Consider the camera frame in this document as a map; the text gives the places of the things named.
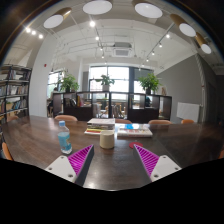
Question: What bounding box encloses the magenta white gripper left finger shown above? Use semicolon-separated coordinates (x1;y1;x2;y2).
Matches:
46;145;94;186

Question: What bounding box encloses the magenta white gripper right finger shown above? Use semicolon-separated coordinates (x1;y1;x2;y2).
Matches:
133;145;181;182

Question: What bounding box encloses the clear plastic water bottle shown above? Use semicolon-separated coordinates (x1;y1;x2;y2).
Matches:
58;121;72;154

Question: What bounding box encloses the red round coaster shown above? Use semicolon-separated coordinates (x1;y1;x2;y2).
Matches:
128;141;144;150

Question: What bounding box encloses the orange chair back right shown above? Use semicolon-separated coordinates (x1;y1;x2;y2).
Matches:
148;119;172;125

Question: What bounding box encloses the orange chair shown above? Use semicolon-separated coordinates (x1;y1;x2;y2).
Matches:
54;115;78;121
2;142;13;161
148;119;172;125
181;119;194;124

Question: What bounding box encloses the stack of books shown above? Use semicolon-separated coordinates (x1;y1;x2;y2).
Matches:
85;118;115;135

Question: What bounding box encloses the flat magazine on table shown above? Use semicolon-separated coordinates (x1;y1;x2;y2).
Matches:
117;124;153;137

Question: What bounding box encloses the orange chair back left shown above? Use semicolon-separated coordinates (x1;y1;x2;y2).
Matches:
54;115;78;121

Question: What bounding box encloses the orange chair far right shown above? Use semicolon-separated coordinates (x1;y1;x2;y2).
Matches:
181;119;194;124

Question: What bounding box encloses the white whiteboard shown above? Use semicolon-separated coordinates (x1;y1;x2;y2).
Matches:
177;102;200;122

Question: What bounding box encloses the dark low shelf divider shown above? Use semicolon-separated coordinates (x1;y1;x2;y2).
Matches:
52;91;172;123

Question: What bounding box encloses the orange chair near left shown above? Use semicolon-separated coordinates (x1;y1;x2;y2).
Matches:
2;142;13;161

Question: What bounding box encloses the left potted plant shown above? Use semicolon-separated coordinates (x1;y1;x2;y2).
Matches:
58;74;79;93

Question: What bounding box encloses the potted plant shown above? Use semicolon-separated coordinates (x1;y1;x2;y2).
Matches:
58;74;79;93
97;75;115;91
139;73;161;94

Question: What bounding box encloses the right potted plant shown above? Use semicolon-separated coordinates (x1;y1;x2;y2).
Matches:
139;73;161;94

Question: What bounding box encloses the middle potted plant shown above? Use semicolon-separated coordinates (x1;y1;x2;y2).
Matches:
97;75;115;91

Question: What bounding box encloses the tall bookshelf with books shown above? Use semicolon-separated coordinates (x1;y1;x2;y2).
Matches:
0;64;33;125

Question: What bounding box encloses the ceiling air conditioner unit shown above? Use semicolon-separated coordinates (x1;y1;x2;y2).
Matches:
112;42;132;57

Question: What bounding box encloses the round pendant lamp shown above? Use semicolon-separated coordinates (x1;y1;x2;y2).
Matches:
83;0;112;15
43;7;72;29
170;14;196;37
195;33;212;54
134;2;163;19

